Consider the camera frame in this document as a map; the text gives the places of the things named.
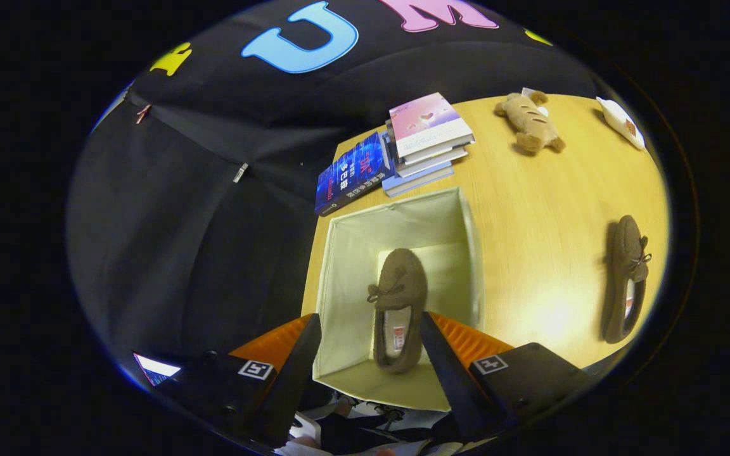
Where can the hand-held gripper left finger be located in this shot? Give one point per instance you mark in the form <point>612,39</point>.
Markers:
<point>289,380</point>

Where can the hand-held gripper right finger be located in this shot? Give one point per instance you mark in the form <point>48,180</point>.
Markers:
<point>450,373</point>

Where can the brown moccasin shoe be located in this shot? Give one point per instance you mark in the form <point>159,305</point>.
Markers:
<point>625,253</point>
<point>403,278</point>

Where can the pale green fabric storage box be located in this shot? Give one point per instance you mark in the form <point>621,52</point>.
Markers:
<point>352,266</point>

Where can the lit computer monitor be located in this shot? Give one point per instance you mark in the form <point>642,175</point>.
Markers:
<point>157,368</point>

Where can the black backdrop cloth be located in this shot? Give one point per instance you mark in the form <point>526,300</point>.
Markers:
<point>200,240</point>

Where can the pale blue book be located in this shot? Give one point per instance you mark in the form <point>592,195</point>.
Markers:
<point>416,182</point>

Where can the white book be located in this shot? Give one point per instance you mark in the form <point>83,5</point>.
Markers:
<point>435,161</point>

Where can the silver clip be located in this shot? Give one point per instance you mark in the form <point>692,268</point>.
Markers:
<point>240,172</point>

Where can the dark blue cover book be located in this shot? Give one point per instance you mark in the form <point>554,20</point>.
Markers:
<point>352,174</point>

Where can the pink cover book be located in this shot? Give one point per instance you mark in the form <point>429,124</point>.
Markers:
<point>428,120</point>

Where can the tan bread-shaped plush toy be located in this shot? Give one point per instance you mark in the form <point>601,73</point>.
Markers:
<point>530,123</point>

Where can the copper clip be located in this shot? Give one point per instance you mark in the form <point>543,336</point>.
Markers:
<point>143,114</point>

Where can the white plastic packet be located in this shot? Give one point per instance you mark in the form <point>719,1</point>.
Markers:
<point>621,120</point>

